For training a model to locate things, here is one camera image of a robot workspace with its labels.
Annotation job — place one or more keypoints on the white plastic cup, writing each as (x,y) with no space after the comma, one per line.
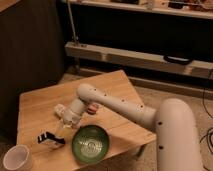
(18,158)

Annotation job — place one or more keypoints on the metal pole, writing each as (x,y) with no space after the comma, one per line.
(75,37)

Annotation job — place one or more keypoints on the upper wooden shelf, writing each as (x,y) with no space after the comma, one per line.
(187,8)

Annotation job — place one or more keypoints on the wooden shelf beam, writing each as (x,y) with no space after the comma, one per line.
(137,59)

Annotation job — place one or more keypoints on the black handle on beam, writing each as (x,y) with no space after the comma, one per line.
(177,61)

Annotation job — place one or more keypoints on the green bowl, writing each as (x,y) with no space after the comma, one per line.
(90,144)

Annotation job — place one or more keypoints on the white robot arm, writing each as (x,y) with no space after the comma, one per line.
(173,122)

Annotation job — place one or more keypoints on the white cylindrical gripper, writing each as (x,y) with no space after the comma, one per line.
(73,113)

